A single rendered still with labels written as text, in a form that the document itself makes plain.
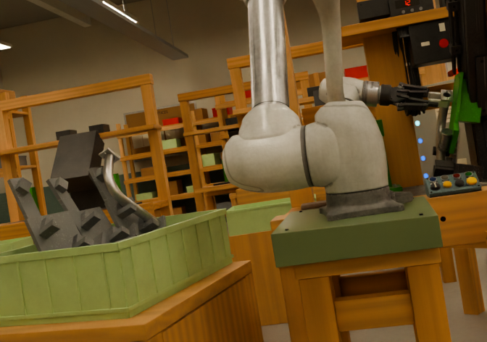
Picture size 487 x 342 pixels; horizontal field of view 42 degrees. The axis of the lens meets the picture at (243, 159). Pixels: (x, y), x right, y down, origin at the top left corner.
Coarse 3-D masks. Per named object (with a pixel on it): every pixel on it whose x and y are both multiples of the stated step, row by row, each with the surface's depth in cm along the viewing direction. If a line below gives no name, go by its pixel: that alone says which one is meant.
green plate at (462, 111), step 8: (456, 80) 214; (464, 80) 208; (456, 88) 212; (464, 88) 208; (456, 96) 210; (464, 96) 208; (456, 104) 208; (464, 104) 208; (472, 104) 208; (456, 112) 207; (464, 112) 208; (472, 112) 208; (480, 112) 207; (456, 120) 207; (464, 120) 208; (472, 120) 208
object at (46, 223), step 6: (42, 222) 163; (48, 222) 163; (54, 222) 159; (42, 228) 161; (48, 228) 159; (54, 228) 159; (42, 234) 161; (48, 234) 161; (78, 234) 169; (78, 240) 168; (84, 240) 164; (90, 240) 166; (72, 246) 167; (78, 246) 165
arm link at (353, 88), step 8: (344, 80) 222; (352, 80) 221; (360, 80) 222; (320, 88) 223; (344, 88) 219; (352, 88) 219; (360, 88) 220; (320, 96) 224; (344, 96) 217; (352, 96) 218; (360, 96) 220
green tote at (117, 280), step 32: (192, 224) 174; (224, 224) 194; (0, 256) 152; (32, 256) 148; (64, 256) 145; (96, 256) 142; (128, 256) 143; (160, 256) 156; (192, 256) 172; (224, 256) 191; (0, 288) 153; (32, 288) 149; (64, 288) 146; (96, 288) 143; (128, 288) 141; (160, 288) 154; (0, 320) 153; (32, 320) 150; (64, 320) 146
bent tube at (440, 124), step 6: (444, 90) 219; (450, 90) 219; (444, 96) 217; (450, 96) 217; (444, 108) 220; (438, 114) 223; (444, 114) 222; (438, 120) 224; (444, 120) 223; (438, 126) 224; (444, 126) 224; (438, 132) 223; (438, 138) 221; (438, 150) 217; (438, 156) 215; (444, 156) 215
